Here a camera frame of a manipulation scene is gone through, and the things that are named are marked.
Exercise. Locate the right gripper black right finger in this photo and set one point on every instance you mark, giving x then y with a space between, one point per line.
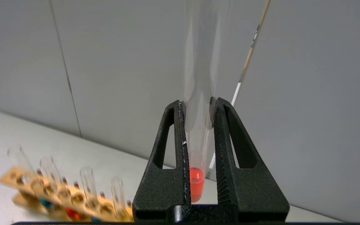
255 193

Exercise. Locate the teal pigment test tube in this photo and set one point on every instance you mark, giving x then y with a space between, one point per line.
22 159

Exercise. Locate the red pigment test tube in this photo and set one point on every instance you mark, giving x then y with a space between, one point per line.
196 181
50 170

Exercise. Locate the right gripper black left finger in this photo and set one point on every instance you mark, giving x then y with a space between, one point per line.
155 193

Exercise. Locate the wooden test tube rack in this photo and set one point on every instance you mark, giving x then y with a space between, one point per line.
80 200

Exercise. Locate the yellow pigment test tube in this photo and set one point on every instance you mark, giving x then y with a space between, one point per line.
117 193

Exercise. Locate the blue pigment test tube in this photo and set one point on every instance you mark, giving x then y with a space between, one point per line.
88 184

